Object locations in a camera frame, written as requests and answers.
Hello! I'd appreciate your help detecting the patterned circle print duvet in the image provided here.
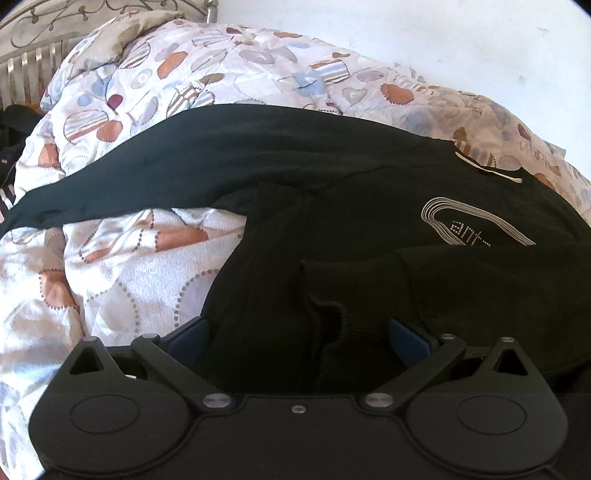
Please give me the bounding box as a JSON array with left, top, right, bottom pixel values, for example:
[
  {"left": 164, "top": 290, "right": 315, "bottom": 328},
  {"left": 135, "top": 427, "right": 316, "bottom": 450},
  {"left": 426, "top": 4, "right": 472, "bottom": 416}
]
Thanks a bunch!
[{"left": 1, "top": 12, "right": 590, "bottom": 479}]

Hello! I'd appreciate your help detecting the dark clothes pile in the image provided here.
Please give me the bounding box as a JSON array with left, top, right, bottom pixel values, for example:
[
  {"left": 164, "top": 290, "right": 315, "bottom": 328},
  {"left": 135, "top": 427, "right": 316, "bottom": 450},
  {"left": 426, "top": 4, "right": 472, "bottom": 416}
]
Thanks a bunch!
[{"left": 0, "top": 104, "right": 42, "bottom": 189}]

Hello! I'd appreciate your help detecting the black t-shirt with print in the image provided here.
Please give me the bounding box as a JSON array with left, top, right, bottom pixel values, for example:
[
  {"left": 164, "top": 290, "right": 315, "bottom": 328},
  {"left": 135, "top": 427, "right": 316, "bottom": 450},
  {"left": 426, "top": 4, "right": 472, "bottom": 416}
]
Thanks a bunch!
[{"left": 2, "top": 105, "right": 590, "bottom": 395}]

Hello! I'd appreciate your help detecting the beige pillow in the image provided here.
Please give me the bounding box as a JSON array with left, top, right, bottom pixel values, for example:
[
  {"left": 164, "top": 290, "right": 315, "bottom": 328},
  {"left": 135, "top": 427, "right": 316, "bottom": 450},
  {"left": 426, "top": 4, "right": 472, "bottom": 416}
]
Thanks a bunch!
[{"left": 68, "top": 10, "right": 184, "bottom": 78}]

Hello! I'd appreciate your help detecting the metal ornate bed headboard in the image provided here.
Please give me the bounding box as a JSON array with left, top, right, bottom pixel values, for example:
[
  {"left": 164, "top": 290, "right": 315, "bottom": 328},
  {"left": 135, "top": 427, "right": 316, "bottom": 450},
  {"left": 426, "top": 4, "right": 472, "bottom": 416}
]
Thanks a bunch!
[{"left": 1, "top": 0, "right": 218, "bottom": 108}]

